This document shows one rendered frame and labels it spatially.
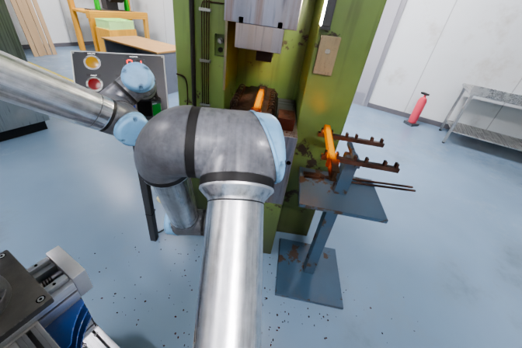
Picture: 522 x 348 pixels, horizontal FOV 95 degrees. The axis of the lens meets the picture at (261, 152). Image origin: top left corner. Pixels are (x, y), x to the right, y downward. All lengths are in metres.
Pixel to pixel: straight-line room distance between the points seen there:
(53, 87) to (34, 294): 0.49
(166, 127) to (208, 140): 0.06
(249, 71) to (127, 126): 1.15
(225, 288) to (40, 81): 0.45
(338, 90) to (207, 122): 1.03
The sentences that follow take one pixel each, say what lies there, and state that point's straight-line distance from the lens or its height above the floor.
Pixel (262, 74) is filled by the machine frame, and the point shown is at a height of 1.06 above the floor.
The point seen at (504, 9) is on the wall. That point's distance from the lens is 5.02.
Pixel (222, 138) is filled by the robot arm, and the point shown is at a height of 1.28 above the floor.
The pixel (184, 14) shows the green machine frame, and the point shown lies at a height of 1.36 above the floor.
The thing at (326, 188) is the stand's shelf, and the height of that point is 0.70.
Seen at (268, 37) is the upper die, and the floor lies 1.33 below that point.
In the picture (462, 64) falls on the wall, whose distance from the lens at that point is 5.00.
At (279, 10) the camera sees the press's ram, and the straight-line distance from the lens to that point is 1.09.
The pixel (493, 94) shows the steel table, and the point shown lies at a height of 0.81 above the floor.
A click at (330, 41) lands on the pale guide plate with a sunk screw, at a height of 1.33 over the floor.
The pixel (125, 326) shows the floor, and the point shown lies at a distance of 1.63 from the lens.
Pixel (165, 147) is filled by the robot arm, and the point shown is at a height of 1.26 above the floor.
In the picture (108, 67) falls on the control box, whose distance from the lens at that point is 1.20.
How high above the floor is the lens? 1.45
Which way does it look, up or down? 32 degrees down
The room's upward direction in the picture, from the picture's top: 8 degrees clockwise
